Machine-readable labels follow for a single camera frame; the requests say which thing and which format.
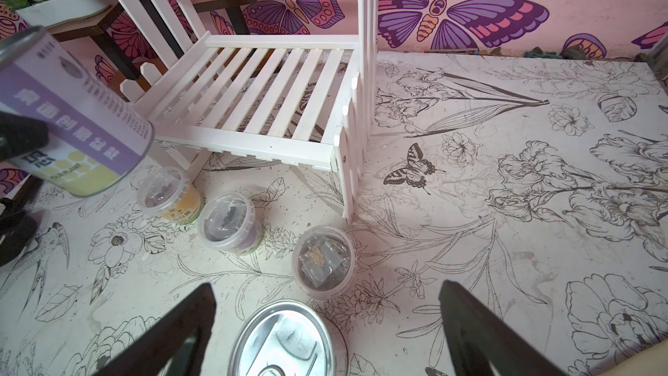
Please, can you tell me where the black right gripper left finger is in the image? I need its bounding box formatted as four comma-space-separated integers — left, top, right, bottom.
98, 283, 217, 375

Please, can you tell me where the white slatted wooden shelf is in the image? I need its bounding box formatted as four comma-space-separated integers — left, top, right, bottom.
118, 0, 379, 222

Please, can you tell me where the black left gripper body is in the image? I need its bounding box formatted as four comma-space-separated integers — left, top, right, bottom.
1, 176, 43, 266

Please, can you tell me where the red seed jar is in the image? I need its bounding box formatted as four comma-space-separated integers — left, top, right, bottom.
292, 226, 358, 300

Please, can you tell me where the brown wooden stepped stand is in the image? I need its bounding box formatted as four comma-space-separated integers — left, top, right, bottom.
49, 0, 257, 93

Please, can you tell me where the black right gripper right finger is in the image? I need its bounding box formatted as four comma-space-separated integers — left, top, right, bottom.
439, 280, 563, 375

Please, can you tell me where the yellow seed jar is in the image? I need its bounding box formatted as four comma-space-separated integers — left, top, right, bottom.
136, 166, 205, 226

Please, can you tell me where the green watermelon can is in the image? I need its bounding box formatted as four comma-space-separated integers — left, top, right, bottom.
227, 300, 337, 375

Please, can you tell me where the purple label tin can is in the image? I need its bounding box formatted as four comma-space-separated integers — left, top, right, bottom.
1, 26, 155, 198

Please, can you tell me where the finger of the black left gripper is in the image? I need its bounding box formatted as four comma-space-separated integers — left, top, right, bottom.
0, 111, 50, 162

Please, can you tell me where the dark seed jar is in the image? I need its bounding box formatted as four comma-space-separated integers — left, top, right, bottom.
198, 193, 263, 256

